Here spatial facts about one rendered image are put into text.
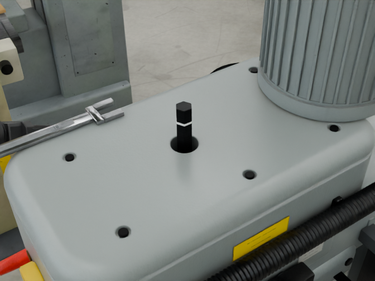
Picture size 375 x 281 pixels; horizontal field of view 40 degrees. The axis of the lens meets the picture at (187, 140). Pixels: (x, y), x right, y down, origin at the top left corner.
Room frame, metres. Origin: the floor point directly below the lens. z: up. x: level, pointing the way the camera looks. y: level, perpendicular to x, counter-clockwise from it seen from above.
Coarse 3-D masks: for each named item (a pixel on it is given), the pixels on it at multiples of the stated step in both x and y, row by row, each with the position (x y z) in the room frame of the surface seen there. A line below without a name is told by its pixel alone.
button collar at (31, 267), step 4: (28, 264) 0.40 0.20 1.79; (32, 264) 0.39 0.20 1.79; (20, 268) 0.39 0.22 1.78; (24, 268) 0.39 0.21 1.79; (28, 268) 0.39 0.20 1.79; (32, 268) 0.39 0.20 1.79; (36, 268) 0.39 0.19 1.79; (20, 272) 0.40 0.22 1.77; (24, 272) 0.38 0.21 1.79; (28, 272) 0.38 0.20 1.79; (32, 272) 0.38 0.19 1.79; (36, 272) 0.38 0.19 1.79; (40, 272) 0.38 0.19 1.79; (24, 276) 0.38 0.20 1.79; (28, 276) 0.38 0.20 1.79; (32, 276) 0.38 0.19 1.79; (36, 276) 0.38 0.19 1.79; (40, 276) 0.38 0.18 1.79; (24, 280) 0.39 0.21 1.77; (28, 280) 0.37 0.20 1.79; (32, 280) 0.37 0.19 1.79; (36, 280) 0.37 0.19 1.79; (40, 280) 0.37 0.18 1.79; (44, 280) 0.37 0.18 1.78
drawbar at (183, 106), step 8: (176, 104) 0.51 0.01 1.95; (184, 104) 0.51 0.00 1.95; (176, 112) 0.50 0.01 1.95; (184, 112) 0.50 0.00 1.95; (176, 120) 0.50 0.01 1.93; (184, 120) 0.50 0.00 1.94; (184, 128) 0.50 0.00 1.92; (184, 136) 0.50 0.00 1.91; (184, 144) 0.50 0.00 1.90; (184, 152) 0.50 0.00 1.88
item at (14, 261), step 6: (18, 252) 0.47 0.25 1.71; (24, 252) 0.47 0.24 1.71; (6, 258) 0.46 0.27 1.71; (12, 258) 0.46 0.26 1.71; (18, 258) 0.46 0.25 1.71; (24, 258) 0.46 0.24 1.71; (0, 264) 0.45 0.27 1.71; (6, 264) 0.45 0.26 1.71; (12, 264) 0.45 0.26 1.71; (18, 264) 0.46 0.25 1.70; (24, 264) 0.46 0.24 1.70; (0, 270) 0.44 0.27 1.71; (6, 270) 0.45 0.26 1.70; (12, 270) 0.45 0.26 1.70
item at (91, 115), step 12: (96, 108) 0.58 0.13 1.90; (72, 120) 0.55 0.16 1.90; (84, 120) 0.55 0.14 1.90; (96, 120) 0.55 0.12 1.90; (108, 120) 0.55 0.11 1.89; (36, 132) 0.52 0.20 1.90; (48, 132) 0.52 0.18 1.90; (60, 132) 0.53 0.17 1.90; (0, 144) 0.50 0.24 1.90; (12, 144) 0.50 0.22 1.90; (24, 144) 0.50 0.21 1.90; (0, 156) 0.48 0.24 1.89
